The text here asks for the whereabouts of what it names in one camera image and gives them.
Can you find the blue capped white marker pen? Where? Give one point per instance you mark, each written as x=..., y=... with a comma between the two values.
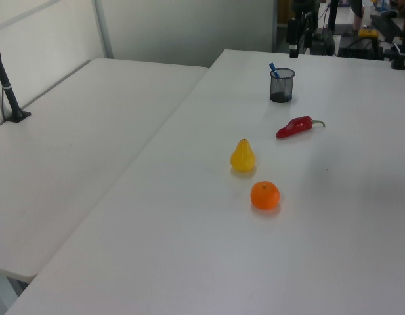
x=273, y=69

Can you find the black mesh pen holder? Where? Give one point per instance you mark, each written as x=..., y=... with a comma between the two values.
x=282, y=89

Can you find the yellow plastic pear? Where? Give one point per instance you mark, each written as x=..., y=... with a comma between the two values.
x=243, y=159

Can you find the orange mandarin fruit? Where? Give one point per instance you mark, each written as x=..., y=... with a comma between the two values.
x=265, y=196

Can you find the red chili pepper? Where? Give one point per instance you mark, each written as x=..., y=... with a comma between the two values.
x=294, y=128

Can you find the short black pole white band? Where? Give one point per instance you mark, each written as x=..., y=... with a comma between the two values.
x=292, y=34

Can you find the black upright stand with base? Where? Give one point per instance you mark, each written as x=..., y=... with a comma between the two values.
x=332, y=16

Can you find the black equipment box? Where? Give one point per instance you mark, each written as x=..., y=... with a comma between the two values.
x=359, y=47

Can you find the yellow box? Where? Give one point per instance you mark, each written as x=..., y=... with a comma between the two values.
x=368, y=33

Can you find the black curved bracket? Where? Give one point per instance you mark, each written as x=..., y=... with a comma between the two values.
x=308, y=23

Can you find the black camera pole with base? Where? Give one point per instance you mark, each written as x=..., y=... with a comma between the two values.
x=8, y=95

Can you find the black table clamp mount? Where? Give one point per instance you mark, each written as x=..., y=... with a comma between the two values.
x=402, y=55

